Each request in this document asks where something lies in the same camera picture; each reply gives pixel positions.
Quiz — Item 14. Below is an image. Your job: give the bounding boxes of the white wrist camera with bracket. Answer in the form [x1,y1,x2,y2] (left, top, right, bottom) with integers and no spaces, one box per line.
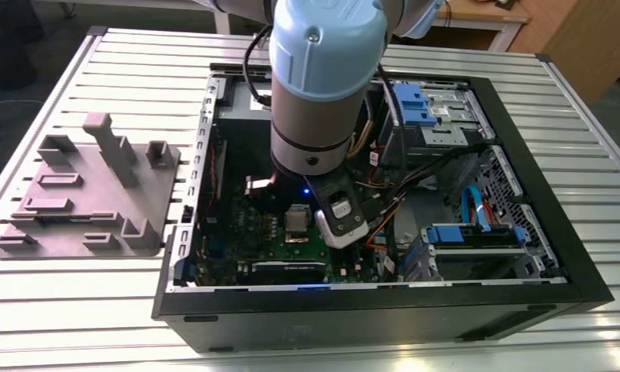
[303,173,372,250]

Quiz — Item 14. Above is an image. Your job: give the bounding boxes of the black PC case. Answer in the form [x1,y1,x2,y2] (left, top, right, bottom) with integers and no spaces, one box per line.
[151,61,615,353]

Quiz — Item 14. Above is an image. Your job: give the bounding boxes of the blue wire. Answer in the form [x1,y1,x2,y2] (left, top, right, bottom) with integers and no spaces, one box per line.
[460,185,494,233]

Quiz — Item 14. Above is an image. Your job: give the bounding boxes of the RAM stick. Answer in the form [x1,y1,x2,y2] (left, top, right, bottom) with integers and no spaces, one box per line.
[35,215,97,226]

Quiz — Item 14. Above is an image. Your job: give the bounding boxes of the metal disk bay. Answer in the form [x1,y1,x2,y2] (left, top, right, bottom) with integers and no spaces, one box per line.
[400,228,558,283]

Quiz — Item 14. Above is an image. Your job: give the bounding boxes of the black chair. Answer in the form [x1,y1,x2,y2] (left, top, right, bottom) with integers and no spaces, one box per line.
[0,0,48,92]

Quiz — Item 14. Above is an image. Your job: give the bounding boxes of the blue drive bay latch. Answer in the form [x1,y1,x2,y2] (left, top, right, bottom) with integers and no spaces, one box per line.
[392,83,442,127]

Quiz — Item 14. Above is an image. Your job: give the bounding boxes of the hard disk in blue carrier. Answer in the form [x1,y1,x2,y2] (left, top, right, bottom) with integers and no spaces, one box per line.
[424,222,528,249]

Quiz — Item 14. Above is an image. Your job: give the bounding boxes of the metal optical drive cage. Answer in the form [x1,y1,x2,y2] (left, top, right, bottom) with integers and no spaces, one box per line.
[379,80,498,168]

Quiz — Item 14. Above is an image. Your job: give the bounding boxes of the grey parts rack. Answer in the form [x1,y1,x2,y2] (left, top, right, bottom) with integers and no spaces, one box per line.
[0,112,183,260]

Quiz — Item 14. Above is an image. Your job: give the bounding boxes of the black graphics card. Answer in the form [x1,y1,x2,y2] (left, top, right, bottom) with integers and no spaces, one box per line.
[251,260,327,284]

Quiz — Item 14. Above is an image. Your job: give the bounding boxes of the silver CPU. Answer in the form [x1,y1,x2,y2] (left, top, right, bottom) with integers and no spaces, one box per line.
[287,209,311,233]

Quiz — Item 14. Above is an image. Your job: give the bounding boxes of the yellow wire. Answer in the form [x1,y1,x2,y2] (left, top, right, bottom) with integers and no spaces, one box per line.
[350,118,375,156]

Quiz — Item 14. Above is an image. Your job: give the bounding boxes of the wooden desk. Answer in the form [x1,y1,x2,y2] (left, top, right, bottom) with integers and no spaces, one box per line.
[436,0,532,51]

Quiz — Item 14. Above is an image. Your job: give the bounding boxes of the orange red wire bundle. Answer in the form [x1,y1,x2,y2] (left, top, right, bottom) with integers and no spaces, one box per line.
[366,216,395,253]

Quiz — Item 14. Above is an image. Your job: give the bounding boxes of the black camera cable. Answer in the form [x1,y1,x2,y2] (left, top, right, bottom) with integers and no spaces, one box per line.
[242,25,276,108]

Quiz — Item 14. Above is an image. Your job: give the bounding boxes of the grey power supply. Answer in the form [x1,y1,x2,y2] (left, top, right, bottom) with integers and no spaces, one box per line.
[218,83,275,183]

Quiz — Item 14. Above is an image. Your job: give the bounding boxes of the green motherboard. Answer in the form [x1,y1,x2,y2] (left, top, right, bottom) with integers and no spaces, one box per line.
[195,185,388,286]

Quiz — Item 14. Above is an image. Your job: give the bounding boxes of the wooden cabinet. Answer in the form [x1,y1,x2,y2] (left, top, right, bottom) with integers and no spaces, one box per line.
[540,0,620,105]

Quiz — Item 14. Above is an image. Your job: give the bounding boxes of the black wire bundle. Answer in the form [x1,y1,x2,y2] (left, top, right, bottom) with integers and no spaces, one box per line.
[387,145,494,202]

